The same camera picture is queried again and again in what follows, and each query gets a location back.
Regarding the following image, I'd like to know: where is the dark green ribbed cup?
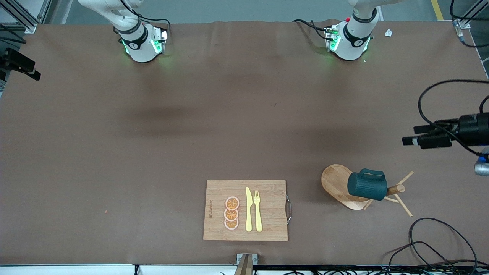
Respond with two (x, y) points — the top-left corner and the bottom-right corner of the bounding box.
(347, 168), (388, 201)

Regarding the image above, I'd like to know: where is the wooden cup rack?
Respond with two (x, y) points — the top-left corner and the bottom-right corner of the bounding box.
(321, 164), (414, 217)

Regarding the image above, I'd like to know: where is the wooden cutting board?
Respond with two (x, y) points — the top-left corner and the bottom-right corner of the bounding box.
(203, 180), (293, 242)

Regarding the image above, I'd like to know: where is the yellow plastic fork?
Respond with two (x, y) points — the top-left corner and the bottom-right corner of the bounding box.
(253, 190), (263, 232)

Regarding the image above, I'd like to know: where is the yellow plastic knife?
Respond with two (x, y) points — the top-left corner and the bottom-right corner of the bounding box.
(245, 187), (253, 232)

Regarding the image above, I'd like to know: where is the aluminium frame profile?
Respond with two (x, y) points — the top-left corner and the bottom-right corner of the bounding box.
(458, 0), (489, 30)
(0, 0), (50, 34)

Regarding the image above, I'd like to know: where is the black right arm base cable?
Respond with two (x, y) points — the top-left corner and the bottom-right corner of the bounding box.
(136, 13), (171, 39)

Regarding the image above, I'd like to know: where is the black arm base cable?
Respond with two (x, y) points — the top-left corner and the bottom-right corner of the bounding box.
(136, 13), (171, 39)
(293, 18), (331, 40)

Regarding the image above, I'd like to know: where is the black left arm base cable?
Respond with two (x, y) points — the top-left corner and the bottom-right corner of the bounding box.
(293, 18), (331, 40)

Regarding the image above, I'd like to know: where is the metal bracket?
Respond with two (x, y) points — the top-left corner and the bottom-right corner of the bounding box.
(236, 253), (258, 275)

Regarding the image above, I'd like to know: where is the white table edge rail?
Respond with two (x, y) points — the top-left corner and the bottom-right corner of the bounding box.
(0, 264), (489, 275)

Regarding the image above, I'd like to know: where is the brown camera pole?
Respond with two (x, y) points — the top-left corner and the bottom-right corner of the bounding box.
(234, 254), (253, 275)

